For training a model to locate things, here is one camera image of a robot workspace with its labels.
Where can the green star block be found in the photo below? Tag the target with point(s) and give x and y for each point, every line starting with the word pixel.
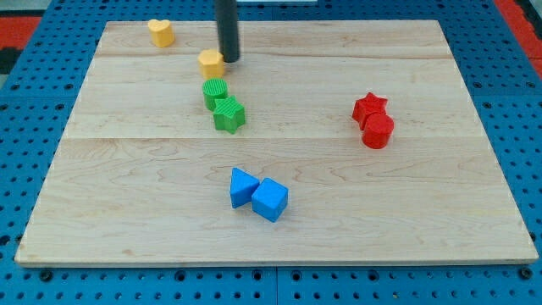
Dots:
pixel 228 114

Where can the red star block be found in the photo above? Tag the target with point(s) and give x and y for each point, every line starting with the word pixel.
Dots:
pixel 366 106

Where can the blue triangle block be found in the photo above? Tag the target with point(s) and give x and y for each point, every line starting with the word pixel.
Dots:
pixel 242 186

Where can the blue cube block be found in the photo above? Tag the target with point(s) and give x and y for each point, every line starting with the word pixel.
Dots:
pixel 270 199

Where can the green cylinder block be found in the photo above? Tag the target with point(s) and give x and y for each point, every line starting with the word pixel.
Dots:
pixel 212 90

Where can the yellow hexagon block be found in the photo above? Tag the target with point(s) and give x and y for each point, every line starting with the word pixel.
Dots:
pixel 211 64

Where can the red cylinder block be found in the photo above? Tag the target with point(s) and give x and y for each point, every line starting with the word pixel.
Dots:
pixel 377 131

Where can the light wooden board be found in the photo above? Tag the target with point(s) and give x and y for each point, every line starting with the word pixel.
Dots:
pixel 141 177

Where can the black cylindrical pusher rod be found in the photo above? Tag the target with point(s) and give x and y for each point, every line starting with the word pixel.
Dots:
pixel 227 27

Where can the yellow heart block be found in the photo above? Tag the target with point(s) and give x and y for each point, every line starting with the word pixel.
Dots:
pixel 161 32

